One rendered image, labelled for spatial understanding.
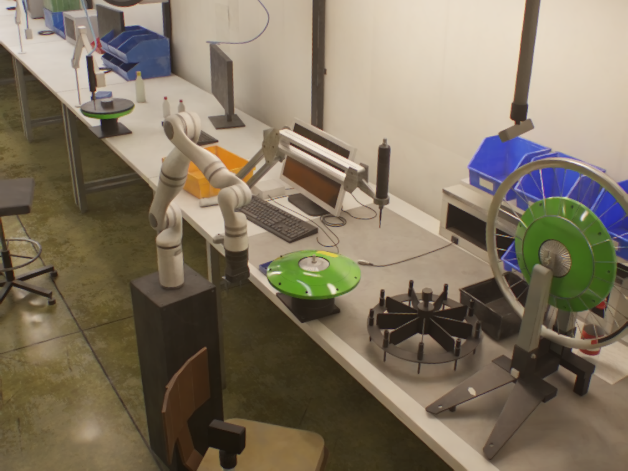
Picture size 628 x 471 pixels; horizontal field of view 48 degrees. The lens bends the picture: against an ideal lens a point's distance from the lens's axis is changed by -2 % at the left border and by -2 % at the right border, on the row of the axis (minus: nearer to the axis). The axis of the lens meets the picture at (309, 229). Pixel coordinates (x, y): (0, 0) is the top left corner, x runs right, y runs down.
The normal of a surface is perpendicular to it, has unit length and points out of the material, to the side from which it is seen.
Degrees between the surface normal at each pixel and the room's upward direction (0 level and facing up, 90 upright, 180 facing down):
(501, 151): 88
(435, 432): 0
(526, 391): 18
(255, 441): 0
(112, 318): 0
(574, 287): 97
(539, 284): 87
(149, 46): 90
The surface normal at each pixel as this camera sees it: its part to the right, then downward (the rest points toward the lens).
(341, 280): 0.29, -0.71
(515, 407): -0.25, -0.78
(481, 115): -0.85, 0.22
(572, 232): -0.74, 0.07
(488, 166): 0.52, 0.34
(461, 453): 0.01, -0.90
